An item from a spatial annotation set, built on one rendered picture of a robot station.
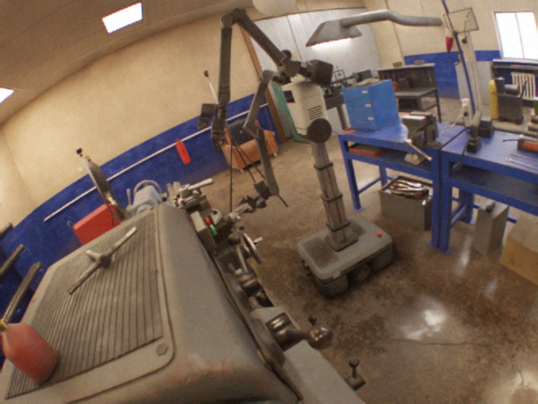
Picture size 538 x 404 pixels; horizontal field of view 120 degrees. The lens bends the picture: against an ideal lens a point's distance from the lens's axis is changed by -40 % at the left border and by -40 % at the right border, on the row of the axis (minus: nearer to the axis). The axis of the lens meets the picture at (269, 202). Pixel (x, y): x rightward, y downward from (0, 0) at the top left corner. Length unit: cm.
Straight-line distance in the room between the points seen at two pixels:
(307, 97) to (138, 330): 136
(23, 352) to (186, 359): 23
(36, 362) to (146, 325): 18
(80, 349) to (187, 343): 17
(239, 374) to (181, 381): 6
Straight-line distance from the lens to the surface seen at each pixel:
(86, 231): 430
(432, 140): 184
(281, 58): 129
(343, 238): 193
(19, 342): 39
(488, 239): 215
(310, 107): 148
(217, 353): 28
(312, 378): 77
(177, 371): 27
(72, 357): 40
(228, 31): 126
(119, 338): 34
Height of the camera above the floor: 152
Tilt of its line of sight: 26 degrees down
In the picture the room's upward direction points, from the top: 21 degrees counter-clockwise
